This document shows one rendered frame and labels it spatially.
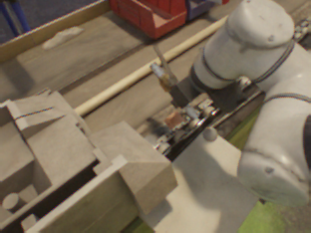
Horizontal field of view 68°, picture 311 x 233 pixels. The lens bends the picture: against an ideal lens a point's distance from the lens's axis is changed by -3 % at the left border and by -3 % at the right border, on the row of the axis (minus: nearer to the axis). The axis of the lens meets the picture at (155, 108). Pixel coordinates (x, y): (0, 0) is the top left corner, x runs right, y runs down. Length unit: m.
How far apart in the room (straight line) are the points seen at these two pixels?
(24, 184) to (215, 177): 0.44
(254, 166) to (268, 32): 0.18
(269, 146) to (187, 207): 0.34
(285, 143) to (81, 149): 0.36
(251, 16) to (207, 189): 0.41
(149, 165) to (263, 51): 0.26
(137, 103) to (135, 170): 0.41
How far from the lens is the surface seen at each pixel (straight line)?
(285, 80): 0.39
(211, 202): 0.61
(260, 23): 0.36
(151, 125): 0.75
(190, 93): 0.49
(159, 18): 1.18
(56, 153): 0.52
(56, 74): 0.98
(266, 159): 0.29
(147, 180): 0.44
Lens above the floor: 1.37
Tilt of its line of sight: 53 degrees down
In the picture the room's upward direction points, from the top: 2 degrees counter-clockwise
